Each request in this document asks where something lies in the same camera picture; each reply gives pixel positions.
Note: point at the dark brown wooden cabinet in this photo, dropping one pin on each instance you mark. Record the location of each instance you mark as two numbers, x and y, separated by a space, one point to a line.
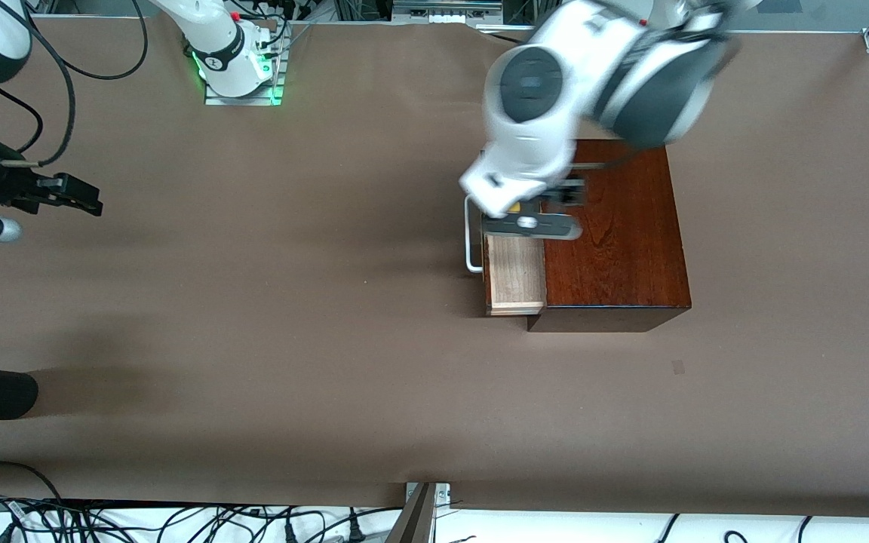
631 256

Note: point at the yellow block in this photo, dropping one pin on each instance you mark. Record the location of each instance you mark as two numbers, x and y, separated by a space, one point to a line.
514 207

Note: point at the black power plug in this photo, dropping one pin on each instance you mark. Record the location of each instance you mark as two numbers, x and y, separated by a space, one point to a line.
355 532

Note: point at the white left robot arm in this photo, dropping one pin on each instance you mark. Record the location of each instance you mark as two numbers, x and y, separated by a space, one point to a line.
540 136

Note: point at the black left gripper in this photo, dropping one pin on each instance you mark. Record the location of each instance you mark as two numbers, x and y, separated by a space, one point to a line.
569 194

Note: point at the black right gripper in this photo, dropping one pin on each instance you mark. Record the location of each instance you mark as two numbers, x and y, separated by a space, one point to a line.
6 185

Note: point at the brown paper table cover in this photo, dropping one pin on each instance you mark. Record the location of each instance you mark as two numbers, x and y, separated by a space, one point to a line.
253 339

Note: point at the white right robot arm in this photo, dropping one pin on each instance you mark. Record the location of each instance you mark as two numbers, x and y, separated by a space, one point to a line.
212 38

